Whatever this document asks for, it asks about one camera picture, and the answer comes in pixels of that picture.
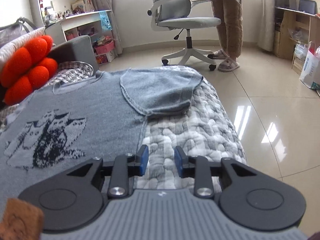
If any red flower-shaped cushion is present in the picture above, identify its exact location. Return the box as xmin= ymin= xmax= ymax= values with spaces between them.
xmin=0 ymin=35 xmax=58 ymax=105

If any white grey office chair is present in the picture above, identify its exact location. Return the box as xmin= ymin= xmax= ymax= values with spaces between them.
xmin=143 ymin=0 xmax=222 ymax=72

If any white paper shopping bag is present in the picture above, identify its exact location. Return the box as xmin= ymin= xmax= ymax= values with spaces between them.
xmin=299 ymin=41 xmax=320 ymax=90

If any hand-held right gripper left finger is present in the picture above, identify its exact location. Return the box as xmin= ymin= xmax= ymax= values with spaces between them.
xmin=66 ymin=144 xmax=150 ymax=198

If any white pillow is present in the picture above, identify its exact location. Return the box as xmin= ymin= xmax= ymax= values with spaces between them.
xmin=0 ymin=26 xmax=46 ymax=60

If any black tablet screen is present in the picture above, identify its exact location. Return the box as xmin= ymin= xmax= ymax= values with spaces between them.
xmin=299 ymin=0 xmax=318 ymax=15

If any wooden shelf desk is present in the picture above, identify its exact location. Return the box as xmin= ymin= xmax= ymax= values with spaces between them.
xmin=274 ymin=0 xmax=320 ymax=75

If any pink storage basket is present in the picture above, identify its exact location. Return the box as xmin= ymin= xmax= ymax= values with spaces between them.
xmin=94 ymin=41 xmax=116 ymax=55

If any blue plastic bag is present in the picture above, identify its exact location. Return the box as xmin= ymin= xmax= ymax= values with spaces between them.
xmin=99 ymin=10 xmax=112 ymax=31

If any white desk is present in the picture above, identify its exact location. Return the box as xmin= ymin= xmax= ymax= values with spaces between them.
xmin=45 ymin=9 xmax=118 ymax=63

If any brown fuzzy sleeve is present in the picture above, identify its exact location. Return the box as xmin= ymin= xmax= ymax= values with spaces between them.
xmin=0 ymin=197 xmax=45 ymax=240

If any grey bag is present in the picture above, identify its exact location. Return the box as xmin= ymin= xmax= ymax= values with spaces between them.
xmin=0 ymin=17 xmax=38 ymax=48

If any grey knit sweater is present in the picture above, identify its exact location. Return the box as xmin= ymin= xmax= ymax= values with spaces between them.
xmin=0 ymin=67 xmax=203 ymax=220

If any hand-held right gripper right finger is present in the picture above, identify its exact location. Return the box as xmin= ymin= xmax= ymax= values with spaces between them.
xmin=174 ymin=146 xmax=258 ymax=198

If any grey checkered quilted blanket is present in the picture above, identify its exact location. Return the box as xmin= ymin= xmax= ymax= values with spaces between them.
xmin=0 ymin=61 xmax=248 ymax=193

